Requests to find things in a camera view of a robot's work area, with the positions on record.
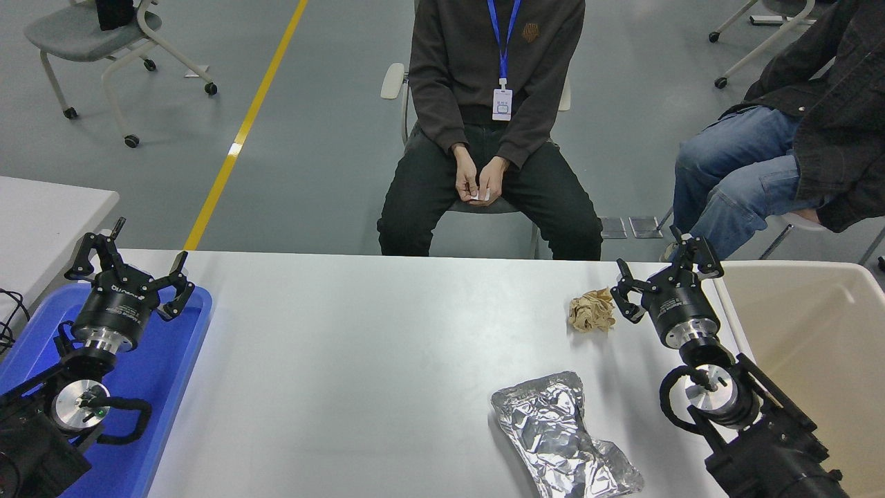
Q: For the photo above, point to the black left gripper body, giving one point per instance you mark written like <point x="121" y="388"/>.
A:
<point x="114" y="304"/>

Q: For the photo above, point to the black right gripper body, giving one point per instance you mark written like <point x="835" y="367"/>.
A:
<point x="677" y="304"/>

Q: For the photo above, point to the silver foil tray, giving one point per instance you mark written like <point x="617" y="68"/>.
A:
<point x="553" y="429"/>

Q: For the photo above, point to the small white card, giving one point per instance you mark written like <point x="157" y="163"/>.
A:
<point x="480" y="196"/>

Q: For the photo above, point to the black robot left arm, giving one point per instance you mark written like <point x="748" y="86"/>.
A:
<point x="34" y="449"/>

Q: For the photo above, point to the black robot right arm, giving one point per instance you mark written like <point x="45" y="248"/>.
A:
<point x="767" y="456"/>

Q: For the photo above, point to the person's left hand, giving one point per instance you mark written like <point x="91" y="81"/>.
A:
<point x="494" y="180"/>

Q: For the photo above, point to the person's right hand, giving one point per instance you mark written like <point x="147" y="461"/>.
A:
<point x="467" y="173"/>

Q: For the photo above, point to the crumpled tan paper ball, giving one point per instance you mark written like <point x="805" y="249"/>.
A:
<point x="591" y="311"/>

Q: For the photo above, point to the metal floor socket plate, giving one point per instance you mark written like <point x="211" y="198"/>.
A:
<point x="614" y="227"/>
<point x="645" y="227"/>

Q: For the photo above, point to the white side table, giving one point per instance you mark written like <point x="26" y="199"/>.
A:
<point x="41" y="221"/>

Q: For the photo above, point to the blue plastic tray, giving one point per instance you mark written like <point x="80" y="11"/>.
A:
<point x="166" y="373"/>

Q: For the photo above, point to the white-seated chair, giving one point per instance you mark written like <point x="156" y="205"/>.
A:
<point x="810" y="225"/>

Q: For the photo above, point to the large pale beige bin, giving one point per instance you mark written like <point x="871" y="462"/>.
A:
<point x="816" y="325"/>

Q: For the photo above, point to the white-legged wheeled chair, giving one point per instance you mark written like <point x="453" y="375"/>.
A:
<point x="721" y="82"/>

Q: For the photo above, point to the seated person in jeans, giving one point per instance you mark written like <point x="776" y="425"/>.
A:
<point x="843" y="104"/>

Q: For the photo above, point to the grey wheeled office chair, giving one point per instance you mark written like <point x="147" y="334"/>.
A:
<point x="76" y="31"/>

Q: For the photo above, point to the black bag on chair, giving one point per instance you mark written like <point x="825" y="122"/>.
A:
<point x="114" y="14"/>

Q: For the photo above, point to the white-armed chair under person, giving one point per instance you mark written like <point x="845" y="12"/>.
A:
<point x="393" y="81"/>

